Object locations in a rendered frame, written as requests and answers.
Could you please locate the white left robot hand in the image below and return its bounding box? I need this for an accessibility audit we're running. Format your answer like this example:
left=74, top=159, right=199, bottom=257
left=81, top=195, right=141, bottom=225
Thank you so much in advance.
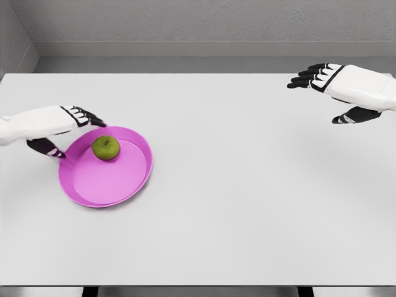
left=19, top=105, right=108, bottom=160

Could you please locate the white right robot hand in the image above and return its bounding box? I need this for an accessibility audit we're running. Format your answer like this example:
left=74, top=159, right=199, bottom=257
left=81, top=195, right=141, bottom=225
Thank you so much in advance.
left=286, top=62, right=391, bottom=125

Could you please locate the green apple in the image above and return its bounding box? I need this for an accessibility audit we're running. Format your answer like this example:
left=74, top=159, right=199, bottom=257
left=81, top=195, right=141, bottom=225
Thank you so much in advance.
left=92, top=136, right=121, bottom=161

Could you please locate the pink round plate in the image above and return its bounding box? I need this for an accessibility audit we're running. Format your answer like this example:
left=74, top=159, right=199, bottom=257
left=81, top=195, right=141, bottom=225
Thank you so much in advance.
left=58, top=126, right=153, bottom=210

